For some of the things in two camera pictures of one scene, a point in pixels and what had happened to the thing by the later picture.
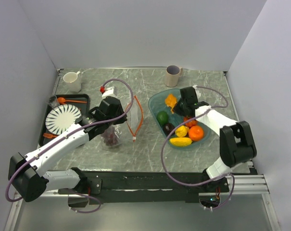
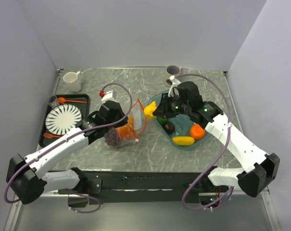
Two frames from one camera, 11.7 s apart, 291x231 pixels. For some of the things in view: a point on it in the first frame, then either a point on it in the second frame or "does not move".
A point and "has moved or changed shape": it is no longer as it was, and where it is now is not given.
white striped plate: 61,117 does not move
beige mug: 173,72 does not move
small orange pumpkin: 191,123 to 126,132
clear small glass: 53,102 does not move
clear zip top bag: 118,134 has moved or changed shape
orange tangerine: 196,133 does not move
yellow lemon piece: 181,131 to 148,110
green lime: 162,118 does not move
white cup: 72,81 does not move
